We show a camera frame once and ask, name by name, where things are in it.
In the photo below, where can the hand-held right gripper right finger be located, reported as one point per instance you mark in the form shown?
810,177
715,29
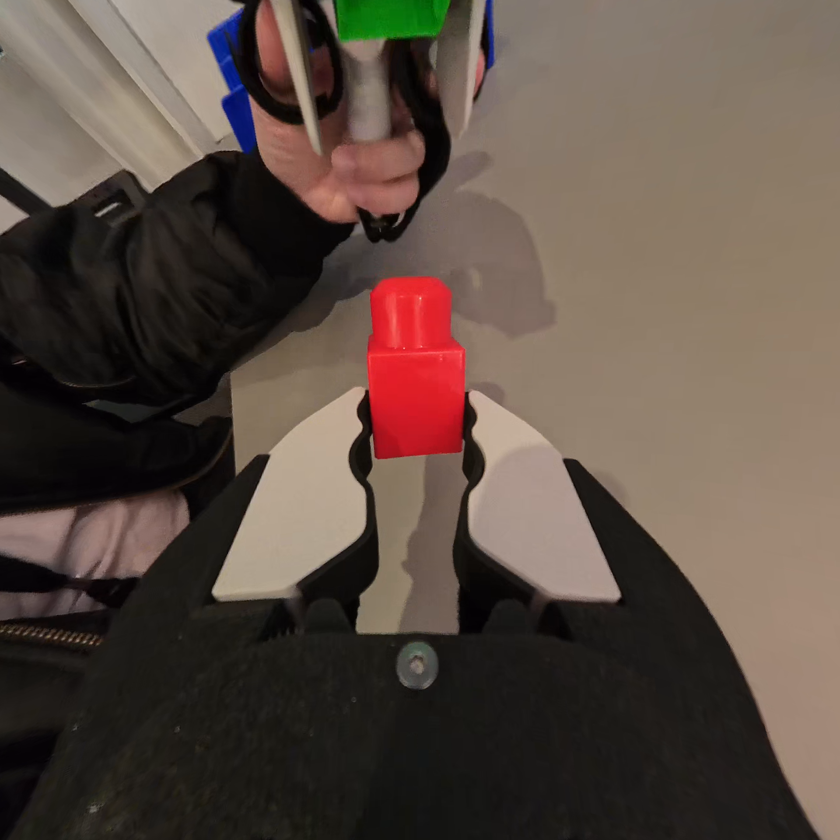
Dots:
541,519

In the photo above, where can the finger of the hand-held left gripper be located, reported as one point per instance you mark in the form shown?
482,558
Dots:
299,72
460,59

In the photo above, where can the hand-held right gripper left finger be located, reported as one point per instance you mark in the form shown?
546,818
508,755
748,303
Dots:
292,519

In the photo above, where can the blue storage bin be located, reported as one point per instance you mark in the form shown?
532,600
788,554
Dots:
234,92

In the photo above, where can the green mega block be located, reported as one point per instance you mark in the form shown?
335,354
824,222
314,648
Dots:
391,16

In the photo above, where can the red mega block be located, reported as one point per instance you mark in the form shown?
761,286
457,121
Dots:
418,394

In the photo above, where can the person's left hand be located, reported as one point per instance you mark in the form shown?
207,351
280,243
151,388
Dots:
368,177

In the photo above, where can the person's white garment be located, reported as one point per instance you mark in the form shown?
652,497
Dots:
79,545

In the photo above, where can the black metal table frame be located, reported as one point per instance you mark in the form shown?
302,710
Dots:
92,197

